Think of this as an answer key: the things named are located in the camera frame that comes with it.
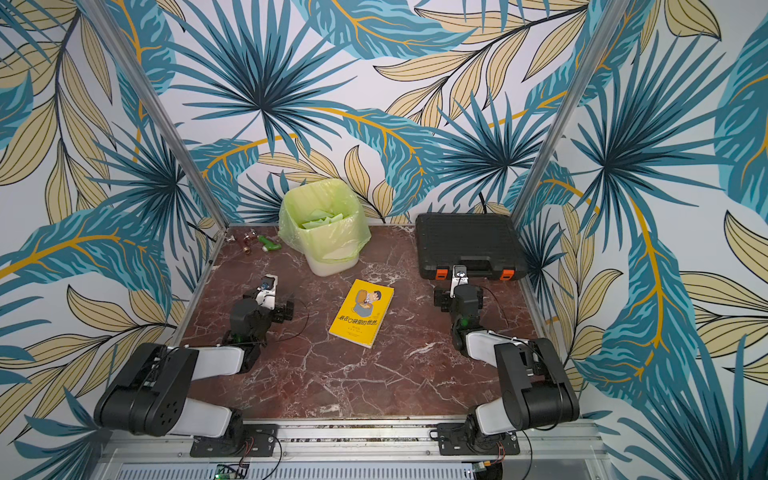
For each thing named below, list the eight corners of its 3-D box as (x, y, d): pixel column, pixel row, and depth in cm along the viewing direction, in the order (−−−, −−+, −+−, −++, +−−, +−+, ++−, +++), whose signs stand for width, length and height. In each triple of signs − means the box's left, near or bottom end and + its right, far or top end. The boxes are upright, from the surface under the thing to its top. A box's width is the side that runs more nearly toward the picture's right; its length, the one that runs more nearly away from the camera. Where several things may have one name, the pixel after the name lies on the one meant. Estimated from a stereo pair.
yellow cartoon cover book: (329, 333, 94) (328, 330, 92) (356, 280, 106) (356, 276, 104) (371, 349, 91) (371, 345, 89) (394, 292, 103) (394, 288, 101)
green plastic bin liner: (292, 283, 104) (271, 233, 84) (304, 231, 120) (289, 179, 100) (366, 284, 105) (363, 234, 85) (369, 232, 120) (367, 179, 100)
